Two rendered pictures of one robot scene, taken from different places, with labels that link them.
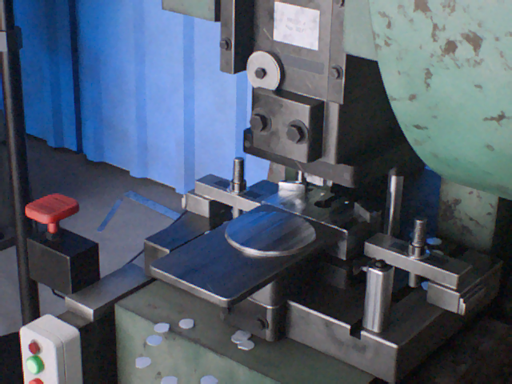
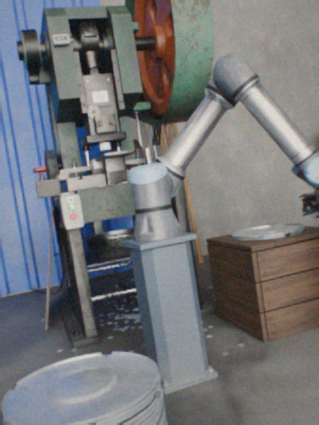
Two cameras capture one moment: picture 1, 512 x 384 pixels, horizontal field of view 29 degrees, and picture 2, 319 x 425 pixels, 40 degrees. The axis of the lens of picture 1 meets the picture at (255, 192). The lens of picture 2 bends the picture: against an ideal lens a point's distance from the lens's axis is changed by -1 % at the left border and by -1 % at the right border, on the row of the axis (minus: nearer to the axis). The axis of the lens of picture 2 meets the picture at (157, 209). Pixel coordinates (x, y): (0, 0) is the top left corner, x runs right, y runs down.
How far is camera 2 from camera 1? 1.74 m
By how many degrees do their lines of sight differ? 57
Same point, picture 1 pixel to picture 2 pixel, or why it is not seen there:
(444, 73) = (190, 54)
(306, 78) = (106, 110)
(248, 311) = (118, 175)
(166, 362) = (103, 199)
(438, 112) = (186, 67)
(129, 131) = not seen: outside the picture
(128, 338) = (84, 200)
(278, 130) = (105, 124)
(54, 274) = (51, 189)
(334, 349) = not seen: hidden behind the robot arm
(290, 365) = not seen: hidden behind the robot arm
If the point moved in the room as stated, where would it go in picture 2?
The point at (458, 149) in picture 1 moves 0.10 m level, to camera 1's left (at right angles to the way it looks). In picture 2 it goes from (186, 79) to (174, 77)
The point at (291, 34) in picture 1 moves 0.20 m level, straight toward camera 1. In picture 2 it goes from (99, 100) to (131, 88)
